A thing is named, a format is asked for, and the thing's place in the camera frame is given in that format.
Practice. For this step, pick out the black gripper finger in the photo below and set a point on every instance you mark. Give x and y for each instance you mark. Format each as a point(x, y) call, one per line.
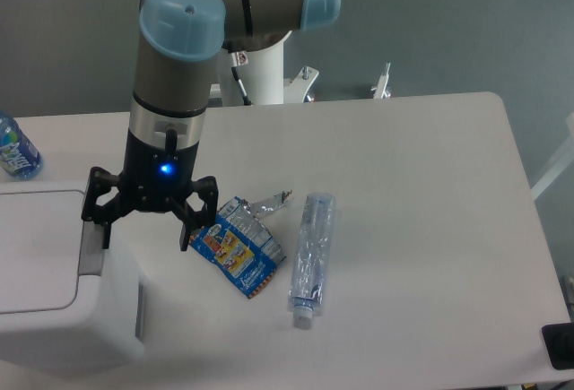
point(207, 191)
point(100, 182)

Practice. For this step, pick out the white stand leg with bolt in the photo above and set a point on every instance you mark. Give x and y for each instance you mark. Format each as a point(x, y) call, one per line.
point(381, 90)

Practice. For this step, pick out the blue snack wrapper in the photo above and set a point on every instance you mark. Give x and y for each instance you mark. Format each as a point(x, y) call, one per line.
point(240, 245)

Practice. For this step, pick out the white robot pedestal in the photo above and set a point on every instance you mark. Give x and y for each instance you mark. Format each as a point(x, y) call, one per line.
point(252, 73)

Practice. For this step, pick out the white trash can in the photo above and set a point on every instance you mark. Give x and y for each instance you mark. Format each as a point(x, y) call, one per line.
point(102, 328)

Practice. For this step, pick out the white frame bar right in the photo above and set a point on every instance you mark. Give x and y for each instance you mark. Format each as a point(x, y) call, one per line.
point(555, 165)

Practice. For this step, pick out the white trash can lid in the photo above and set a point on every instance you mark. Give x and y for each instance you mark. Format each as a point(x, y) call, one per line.
point(46, 248)

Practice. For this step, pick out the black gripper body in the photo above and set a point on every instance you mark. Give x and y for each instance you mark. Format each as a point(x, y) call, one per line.
point(153, 173)

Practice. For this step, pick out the crushed clear plastic bottle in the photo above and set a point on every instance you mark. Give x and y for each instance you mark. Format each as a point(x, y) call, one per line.
point(310, 262)

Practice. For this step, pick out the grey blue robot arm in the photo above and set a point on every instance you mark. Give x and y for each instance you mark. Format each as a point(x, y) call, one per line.
point(178, 44)

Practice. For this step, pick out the blue labelled drink bottle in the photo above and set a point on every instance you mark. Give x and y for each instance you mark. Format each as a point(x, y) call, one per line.
point(20, 158)

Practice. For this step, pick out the black device at table edge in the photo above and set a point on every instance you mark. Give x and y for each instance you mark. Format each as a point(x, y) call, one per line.
point(558, 339)

